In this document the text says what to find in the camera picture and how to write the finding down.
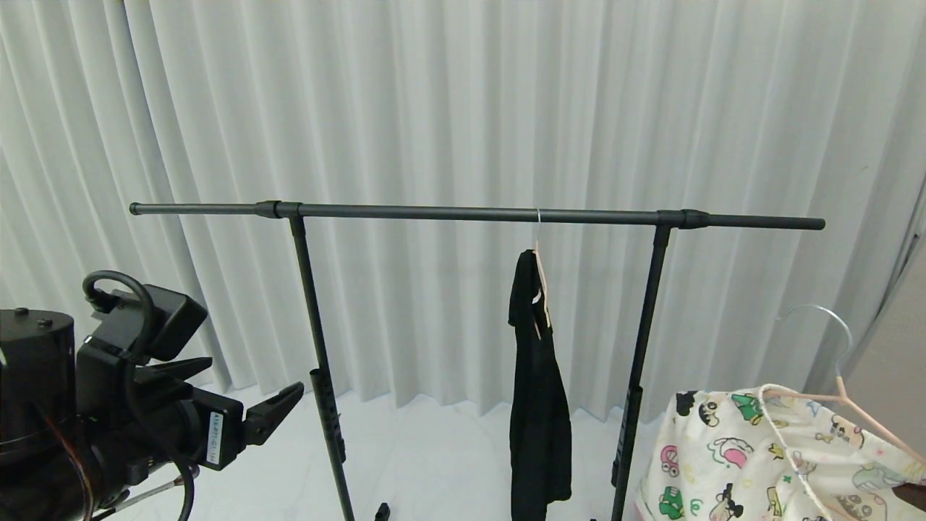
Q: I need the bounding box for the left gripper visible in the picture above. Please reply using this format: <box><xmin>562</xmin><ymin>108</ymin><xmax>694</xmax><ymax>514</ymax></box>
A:
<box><xmin>85</xmin><ymin>355</ymin><xmax>306</xmax><ymax>473</ymax></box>

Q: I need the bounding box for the black short-sleeved shirt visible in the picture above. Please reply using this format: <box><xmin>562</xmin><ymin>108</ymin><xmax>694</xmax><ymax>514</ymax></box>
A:
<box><xmin>508</xmin><ymin>250</ymin><xmax>574</xmax><ymax>521</ymax></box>

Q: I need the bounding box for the cream printed garment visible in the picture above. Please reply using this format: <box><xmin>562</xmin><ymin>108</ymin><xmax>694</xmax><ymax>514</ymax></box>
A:
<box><xmin>635</xmin><ymin>387</ymin><xmax>926</xmax><ymax>521</ymax></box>

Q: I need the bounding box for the pink clothes hanger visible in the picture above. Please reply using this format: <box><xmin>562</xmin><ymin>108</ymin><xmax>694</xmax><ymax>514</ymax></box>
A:
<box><xmin>532</xmin><ymin>210</ymin><xmax>553</xmax><ymax>331</ymax></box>
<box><xmin>760</xmin><ymin>304</ymin><xmax>926</xmax><ymax>467</ymax></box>

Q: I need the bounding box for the black clothes rack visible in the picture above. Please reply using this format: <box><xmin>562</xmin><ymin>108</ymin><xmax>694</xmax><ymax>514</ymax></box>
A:
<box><xmin>129</xmin><ymin>200</ymin><xmax>827</xmax><ymax>521</ymax></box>

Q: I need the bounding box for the white curtain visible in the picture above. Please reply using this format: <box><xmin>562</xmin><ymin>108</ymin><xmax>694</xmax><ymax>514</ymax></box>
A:
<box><xmin>0</xmin><ymin>0</ymin><xmax>926</xmax><ymax>428</ymax></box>

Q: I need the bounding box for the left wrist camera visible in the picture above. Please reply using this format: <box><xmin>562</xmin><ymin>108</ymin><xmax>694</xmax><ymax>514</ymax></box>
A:
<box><xmin>76</xmin><ymin>284</ymin><xmax>210</xmax><ymax>406</ymax></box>

